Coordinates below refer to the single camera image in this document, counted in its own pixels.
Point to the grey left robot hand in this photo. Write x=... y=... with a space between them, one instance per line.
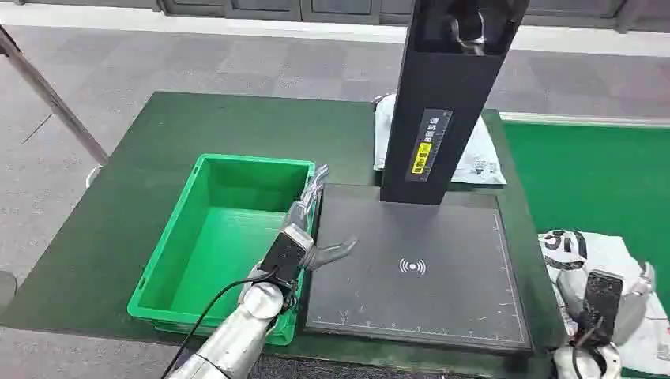
x=327 y=255

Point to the grey metal pole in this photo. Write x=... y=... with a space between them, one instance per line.
x=52 y=99

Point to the black scanner column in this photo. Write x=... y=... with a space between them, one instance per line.
x=445 y=94

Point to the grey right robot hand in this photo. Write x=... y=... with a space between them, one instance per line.
x=630 y=308

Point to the green plastic crate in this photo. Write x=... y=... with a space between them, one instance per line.
x=220 y=246

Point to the black scanner base plate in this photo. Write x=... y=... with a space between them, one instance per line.
x=418 y=282

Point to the dark grey cabinet row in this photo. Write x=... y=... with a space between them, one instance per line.
x=314 y=8

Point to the dark round floor object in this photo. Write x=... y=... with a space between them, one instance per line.
x=6 y=290

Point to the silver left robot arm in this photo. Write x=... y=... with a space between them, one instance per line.
x=235 y=340

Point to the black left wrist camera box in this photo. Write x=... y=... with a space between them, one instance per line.
x=285 y=256

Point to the plain white parcel bag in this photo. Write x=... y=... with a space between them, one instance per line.
x=479 y=157

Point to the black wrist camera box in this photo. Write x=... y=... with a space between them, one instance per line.
x=285 y=256
x=601 y=303

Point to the white table bracket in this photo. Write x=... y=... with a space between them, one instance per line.
x=92 y=176

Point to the black yellow column label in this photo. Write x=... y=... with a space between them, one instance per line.
x=429 y=146

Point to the white parcel bag black print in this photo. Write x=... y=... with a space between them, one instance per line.
x=607 y=251

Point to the scanner camera lens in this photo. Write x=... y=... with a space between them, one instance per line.
x=469 y=31

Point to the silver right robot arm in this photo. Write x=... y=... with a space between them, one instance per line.
x=586 y=363

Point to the bright green mat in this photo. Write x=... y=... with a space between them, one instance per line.
x=591 y=178

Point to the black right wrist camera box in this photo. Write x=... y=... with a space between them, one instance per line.
x=601 y=303

